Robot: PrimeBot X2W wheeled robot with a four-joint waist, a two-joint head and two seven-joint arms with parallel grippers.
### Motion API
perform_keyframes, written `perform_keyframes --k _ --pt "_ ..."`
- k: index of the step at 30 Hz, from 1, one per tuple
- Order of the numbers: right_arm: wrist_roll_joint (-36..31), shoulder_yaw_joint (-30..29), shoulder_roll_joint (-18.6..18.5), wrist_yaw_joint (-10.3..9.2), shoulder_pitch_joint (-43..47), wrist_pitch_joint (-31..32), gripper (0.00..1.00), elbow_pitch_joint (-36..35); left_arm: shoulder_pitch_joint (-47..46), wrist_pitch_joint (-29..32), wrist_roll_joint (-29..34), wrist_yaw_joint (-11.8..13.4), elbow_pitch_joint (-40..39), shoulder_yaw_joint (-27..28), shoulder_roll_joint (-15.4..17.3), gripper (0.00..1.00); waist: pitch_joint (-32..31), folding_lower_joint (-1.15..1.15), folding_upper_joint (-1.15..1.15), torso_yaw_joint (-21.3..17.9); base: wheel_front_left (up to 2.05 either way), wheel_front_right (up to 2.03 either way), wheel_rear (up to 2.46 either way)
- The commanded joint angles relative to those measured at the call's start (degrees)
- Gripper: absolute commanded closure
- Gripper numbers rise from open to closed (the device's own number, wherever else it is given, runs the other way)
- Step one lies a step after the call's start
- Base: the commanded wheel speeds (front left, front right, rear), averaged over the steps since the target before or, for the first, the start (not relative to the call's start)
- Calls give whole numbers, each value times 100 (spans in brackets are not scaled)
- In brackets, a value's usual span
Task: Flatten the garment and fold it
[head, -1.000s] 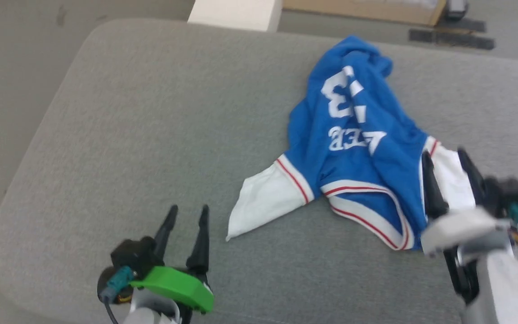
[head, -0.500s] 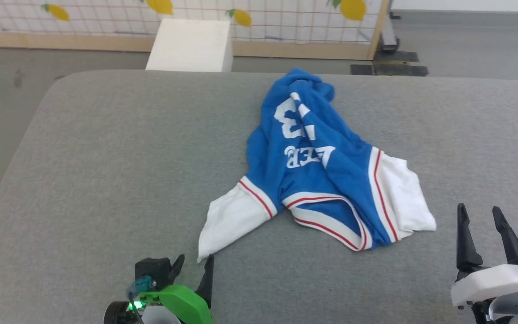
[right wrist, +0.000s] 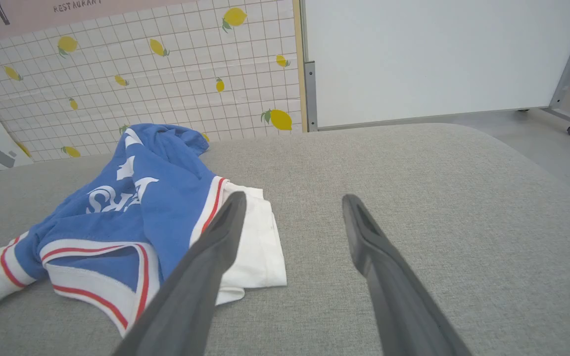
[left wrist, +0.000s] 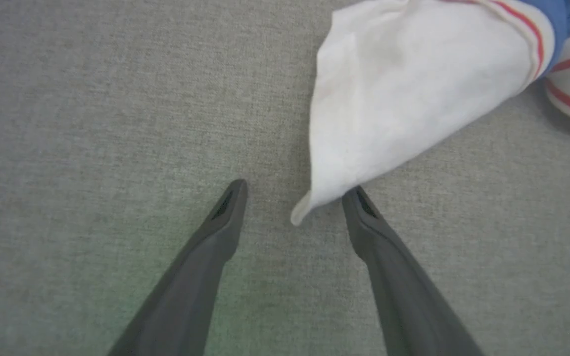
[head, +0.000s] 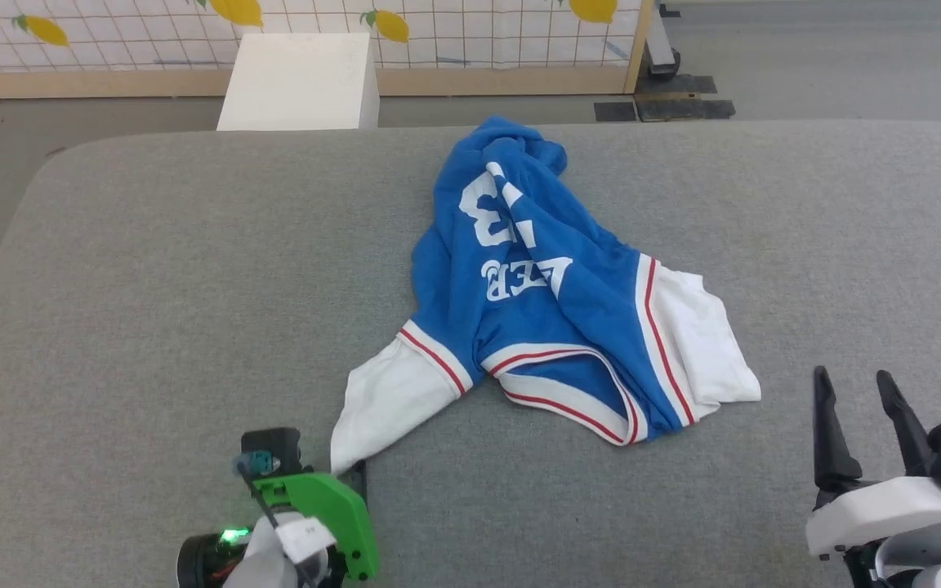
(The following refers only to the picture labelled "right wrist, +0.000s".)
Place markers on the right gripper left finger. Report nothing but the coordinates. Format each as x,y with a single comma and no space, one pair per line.
201,277

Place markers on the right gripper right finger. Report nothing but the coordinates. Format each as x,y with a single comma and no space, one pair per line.
394,296

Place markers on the blue and white shirt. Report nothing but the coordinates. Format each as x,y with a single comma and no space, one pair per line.
166,198

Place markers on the lemon print tile panel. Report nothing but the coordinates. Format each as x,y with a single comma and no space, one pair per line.
166,74

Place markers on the grey metal partition leg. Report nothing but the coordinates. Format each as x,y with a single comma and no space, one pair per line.
310,99
564,84

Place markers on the white partition board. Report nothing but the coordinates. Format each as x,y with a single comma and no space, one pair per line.
438,54

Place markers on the pink restaurant poster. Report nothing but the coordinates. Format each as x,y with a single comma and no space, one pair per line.
32,17

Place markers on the wooden panel frame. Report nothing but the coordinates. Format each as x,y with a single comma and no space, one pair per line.
299,74

